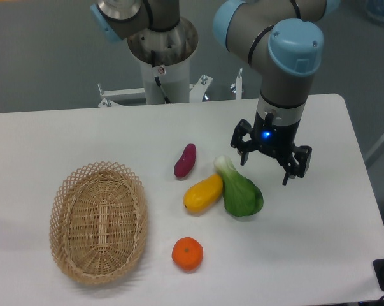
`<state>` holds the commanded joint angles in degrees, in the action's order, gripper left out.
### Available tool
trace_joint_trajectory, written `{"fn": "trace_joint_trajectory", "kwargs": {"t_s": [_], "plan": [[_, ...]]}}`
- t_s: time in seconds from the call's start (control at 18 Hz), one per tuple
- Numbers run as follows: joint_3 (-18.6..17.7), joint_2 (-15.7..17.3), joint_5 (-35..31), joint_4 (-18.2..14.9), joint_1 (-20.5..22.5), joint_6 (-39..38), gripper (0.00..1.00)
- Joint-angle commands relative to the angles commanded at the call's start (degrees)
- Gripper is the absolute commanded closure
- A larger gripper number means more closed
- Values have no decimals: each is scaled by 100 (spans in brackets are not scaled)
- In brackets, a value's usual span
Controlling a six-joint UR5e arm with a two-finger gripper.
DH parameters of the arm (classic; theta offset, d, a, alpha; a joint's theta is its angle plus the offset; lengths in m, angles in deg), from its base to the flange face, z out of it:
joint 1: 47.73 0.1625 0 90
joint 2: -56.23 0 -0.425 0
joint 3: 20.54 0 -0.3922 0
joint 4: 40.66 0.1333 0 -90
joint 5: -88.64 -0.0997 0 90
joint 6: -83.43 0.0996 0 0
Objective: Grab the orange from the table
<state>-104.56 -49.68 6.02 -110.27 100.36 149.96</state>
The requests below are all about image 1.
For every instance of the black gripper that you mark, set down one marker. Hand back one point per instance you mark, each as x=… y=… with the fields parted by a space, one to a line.
x=274 y=141

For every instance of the orange mandarin fruit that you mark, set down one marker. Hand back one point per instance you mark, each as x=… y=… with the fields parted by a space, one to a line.
x=187 y=254

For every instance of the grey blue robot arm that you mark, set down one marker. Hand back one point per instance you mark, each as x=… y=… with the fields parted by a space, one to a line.
x=278 y=39

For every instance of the green bok choy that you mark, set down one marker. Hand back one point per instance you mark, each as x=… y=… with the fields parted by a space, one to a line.
x=242 y=198

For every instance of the yellow mango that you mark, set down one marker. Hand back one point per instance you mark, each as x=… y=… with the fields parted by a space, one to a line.
x=204 y=193

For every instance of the purple sweet potato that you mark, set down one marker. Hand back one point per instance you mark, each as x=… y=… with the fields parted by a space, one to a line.
x=186 y=162

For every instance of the blue container in corner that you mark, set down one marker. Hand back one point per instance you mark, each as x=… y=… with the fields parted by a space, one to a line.
x=375 y=11

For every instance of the woven wicker basket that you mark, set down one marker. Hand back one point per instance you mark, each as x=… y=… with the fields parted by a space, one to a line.
x=99 y=223

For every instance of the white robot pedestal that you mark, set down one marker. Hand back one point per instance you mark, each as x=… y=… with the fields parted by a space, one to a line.
x=164 y=60

